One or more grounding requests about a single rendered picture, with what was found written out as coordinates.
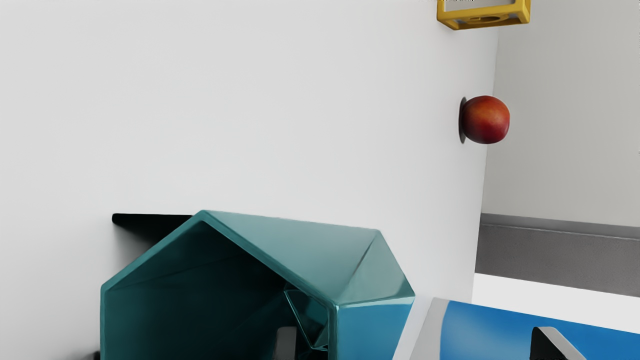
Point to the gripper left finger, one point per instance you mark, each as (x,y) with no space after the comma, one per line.
(286,346)

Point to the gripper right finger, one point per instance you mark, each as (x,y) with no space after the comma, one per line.
(546,346)

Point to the teal faceted mug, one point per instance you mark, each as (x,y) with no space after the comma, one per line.
(320,260)

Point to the blue box with grey side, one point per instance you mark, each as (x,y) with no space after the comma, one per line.
(480,332)

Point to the red peach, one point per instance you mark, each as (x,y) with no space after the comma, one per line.
(484,120)

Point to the yellow square frame block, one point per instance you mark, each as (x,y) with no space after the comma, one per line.
(520,14)

